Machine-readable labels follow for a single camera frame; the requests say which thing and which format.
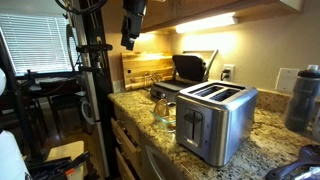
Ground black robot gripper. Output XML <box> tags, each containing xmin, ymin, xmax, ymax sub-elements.
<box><xmin>121</xmin><ymin>0</ymin><xmax>147</xmax><ymax>50</ymax></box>

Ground slice of bread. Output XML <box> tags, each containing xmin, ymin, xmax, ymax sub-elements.
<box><xmin>154</xmin><ymin>99</ymin><xmax>169</xmax><ymax>117</ymax></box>

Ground black vertical stand pole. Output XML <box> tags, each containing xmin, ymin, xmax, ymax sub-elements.
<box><xmin>80</xmin><ymin>0</ymin><xmax>119</xmax><ymax>180</ymax></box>

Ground wooden cutting board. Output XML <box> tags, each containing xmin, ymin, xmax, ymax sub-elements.
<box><xmin>121</xmin><ymin>52</ymin><xmax>173</xmax><ymax>91</ymax></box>

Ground black panini grill press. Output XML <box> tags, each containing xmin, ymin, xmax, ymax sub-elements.
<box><xmin>150</xmin><ymin>50</ymin><xmax>218</xmax><ymax>102</ymax></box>

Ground under-cabinet light bar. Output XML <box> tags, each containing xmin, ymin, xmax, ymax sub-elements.
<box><xmin>176</xmin><ymin>12</ymin><xmax>238</xmax><ymax>34</ymax></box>

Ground white window blinds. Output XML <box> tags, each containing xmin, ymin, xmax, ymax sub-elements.
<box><xmin>0</xmin><ymin>13</ymin><xmax>77</xmax><ymax>76</ymax></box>

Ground dark dining chair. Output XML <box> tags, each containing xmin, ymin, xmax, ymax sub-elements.
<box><xmin>40</xmin><ymin>79</ymin><xmax>85</xmax><ymax>133</ymax></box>

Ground clear glass food container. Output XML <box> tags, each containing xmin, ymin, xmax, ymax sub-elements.
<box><xmin>151</xmin><ymin>111</ymin><xmax>176</xmax><ymax>132</ymax></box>

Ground stainless steel two-slot toaster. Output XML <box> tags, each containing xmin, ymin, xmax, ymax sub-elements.
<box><xmin>176</xmin><ymin>81</ymin><xmax>258</xmax><ymax>167</ymax></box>

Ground wooden kitchen drawers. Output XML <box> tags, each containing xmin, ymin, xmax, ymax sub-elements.
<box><xmin>111</xmin><ymin>107</ymin><xmax>142</xmax><ymax>180</ymax></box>

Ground dark grey water bottle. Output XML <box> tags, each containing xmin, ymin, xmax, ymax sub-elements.
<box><xmin>284</xmin><ymin>65</ymin><xmax>320</xmax><ymax>132</ymax></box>

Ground white wall power outlet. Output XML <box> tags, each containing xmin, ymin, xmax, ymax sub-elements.
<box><xmin>220</xmin><ymin>64</ymin><xmax>235</xmax><ymax>82</ymax></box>

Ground white blank wall plate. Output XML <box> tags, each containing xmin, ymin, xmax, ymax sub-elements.
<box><xmin>275</xmin><ymin>68</ymin><xmax>299</xmax><ymax>92</ymax></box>

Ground black camera mount foreground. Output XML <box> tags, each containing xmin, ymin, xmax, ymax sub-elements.
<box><xmin>265</xmin><ymin>144</ymin><xmax>320</xmax><ymax>180</ymax></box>

